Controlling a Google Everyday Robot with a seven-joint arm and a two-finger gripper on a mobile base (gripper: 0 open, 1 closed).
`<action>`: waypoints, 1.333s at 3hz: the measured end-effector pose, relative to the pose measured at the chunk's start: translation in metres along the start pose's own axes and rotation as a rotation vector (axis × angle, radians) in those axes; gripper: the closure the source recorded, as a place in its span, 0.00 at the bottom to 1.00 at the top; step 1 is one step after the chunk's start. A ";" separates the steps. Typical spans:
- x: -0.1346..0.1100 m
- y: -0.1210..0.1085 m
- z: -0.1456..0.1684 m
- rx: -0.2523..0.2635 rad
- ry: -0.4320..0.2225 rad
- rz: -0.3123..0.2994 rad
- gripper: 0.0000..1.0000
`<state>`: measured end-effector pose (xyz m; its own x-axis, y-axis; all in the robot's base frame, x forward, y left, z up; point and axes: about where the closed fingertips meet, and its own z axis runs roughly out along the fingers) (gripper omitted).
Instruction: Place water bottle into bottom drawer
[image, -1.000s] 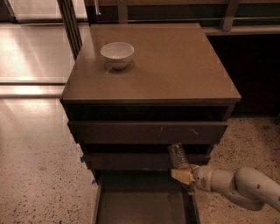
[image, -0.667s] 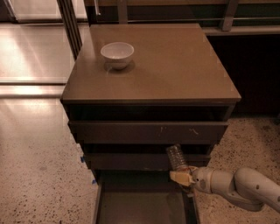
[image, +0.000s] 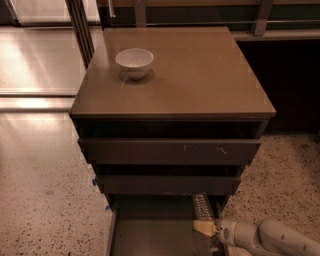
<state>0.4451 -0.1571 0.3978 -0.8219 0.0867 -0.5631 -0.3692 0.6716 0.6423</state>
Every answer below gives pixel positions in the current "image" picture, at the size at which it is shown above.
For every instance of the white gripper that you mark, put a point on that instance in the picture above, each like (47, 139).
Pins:
(227, 231)

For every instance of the white ceramic bowl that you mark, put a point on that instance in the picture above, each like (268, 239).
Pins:
(134, 63)

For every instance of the brown drawer cabinet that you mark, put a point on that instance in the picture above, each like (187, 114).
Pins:
(200, 86)

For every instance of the clear plastic water bottle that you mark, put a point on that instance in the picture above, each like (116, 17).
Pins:
(202, 207)

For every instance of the open bottom drawer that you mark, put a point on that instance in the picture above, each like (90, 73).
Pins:
(157, 226)

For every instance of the top drawer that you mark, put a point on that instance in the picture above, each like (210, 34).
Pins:
(169, 151)

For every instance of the metal railing frame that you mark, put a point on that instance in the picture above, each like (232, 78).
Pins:
(261, 27)

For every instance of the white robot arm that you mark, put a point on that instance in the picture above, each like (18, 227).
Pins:
(268, 238)

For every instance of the middle drawer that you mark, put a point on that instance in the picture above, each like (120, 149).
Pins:
(167, 185)

